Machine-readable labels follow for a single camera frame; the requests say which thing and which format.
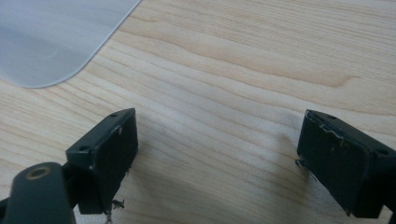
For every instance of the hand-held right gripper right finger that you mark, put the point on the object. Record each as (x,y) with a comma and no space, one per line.
(339,168)

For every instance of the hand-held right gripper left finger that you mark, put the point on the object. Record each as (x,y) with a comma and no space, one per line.
(102,161)

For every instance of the translucent grey plastic mat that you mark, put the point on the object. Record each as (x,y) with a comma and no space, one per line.
(56,37)

